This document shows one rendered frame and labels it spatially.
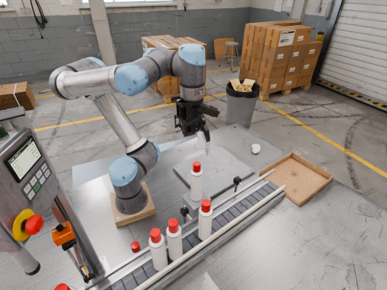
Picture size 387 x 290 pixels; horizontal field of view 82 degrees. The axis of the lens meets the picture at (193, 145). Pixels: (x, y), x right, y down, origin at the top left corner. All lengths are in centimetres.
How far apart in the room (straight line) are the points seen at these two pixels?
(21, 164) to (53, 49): 541
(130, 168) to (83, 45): 506
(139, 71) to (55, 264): 82
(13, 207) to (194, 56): 52
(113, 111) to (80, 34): 489
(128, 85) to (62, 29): 524
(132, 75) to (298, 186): 103
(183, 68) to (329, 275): 90
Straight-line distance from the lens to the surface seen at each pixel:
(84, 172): 143
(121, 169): 95
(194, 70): 66
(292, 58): 433
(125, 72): 59
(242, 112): 307
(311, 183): 137
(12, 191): 53
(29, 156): 55
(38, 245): 119
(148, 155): 101
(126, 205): 104
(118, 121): 99
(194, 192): 98
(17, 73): 612
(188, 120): 72
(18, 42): 595
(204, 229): 89
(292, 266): 104
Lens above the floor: 171
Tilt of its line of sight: 36 degrees down
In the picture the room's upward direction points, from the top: straight up
